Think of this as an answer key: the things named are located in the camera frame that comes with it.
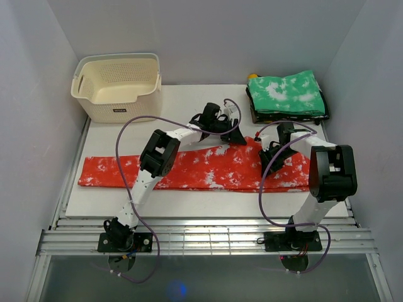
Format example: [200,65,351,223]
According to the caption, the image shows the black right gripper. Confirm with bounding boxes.
[258,146,297,179]

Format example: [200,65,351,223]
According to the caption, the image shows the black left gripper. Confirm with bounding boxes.
[209,118,246,145]

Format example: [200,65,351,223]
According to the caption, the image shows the red white tie-dye trousers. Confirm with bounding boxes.
[77,137,309,193]

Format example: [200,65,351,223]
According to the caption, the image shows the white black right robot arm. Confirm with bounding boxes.
[254,121,358,253]

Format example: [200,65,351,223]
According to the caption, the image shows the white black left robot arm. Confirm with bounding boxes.
[104,98,246,252]

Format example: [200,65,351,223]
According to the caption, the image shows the green white tie-dye trousers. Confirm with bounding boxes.
[247,70,325,116]

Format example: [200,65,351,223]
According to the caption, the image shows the cream perforated plastic basket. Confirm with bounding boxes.
[71,53,162,123]

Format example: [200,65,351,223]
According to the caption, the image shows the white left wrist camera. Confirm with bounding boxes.
[224,105,240,123]

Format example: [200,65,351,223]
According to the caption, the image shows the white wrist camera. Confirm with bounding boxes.
[224,105,240,123]
[254,135,271,152]

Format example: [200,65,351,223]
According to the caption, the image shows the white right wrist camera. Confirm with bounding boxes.
[254,135,271,152]

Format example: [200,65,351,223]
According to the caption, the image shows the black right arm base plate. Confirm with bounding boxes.
[263,231,322,252]

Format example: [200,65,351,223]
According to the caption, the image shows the aluminium table frame rails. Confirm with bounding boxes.
[27,121,392,301]

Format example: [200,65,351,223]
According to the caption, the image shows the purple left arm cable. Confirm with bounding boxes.
[115,99,242,284]

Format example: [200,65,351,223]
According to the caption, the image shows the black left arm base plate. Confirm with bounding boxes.
[97,232,153,254]

